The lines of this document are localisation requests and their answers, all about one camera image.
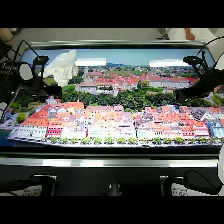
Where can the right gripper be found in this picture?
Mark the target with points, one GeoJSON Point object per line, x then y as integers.
{"type": "Point", "coordinates": [186, 94]}

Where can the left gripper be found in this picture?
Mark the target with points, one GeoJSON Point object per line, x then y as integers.
{"type": "Point", "coordinates": [52, 92]}

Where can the white shirt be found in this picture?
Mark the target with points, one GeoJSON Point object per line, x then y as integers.
{"type": "Point", "coordinates": [62, 68]}

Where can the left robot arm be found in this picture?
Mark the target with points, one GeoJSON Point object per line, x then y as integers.
{"type": "Point", "coordinates": [13, 83]}

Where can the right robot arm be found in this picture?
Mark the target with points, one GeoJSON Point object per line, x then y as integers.
{"type": "Point", "coordinates": [213, 80]}

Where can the person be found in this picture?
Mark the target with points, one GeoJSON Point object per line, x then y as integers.
{"type": "Point", "coordinates": [189, 33]}

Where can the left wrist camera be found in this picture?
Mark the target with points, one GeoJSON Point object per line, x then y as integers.
{"type": "Point", "coordinates": [40, 61]}

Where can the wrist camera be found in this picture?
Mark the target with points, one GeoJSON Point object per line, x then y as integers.
{"type": "Point", "coordinates": [192, 61]}
{"type": "Point", "coordinates": [40, 61]}

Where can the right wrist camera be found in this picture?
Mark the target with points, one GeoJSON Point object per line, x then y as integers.
{"type": "Point", "coordinates": [192, 61]}

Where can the silver frame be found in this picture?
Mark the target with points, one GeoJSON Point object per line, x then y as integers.
{"type": "Point", "coordinates": [100, 162]}

